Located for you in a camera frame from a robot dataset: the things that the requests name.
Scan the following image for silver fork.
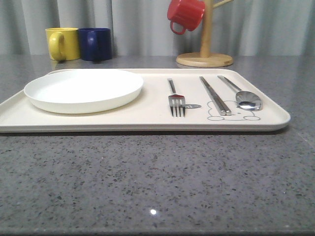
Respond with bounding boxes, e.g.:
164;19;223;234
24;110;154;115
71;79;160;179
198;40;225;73
167;78;186;118

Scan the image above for silver chopstick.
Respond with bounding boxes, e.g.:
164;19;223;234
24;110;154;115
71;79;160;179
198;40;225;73
199;76;227;117
201;76;232;117

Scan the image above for white round plate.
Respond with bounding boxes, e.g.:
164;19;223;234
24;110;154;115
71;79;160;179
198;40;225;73
24;69;144;114

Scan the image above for silver spoon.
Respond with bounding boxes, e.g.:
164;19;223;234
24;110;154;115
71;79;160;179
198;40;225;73
217;75;263;111

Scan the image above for cream rabbit serving tray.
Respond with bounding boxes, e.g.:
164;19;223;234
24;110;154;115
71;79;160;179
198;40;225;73
0;69;290;133

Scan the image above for wooden mug tree stand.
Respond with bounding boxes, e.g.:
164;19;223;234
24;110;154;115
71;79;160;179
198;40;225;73
176;0;233;68

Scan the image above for dark blue mug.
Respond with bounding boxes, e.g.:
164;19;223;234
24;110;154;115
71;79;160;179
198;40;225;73
78;28;112;61

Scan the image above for red mug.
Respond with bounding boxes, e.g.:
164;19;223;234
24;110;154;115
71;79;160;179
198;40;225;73
167;0;206;35

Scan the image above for yellow mug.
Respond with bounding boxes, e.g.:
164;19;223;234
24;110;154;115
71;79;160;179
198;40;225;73
45;28;80;61

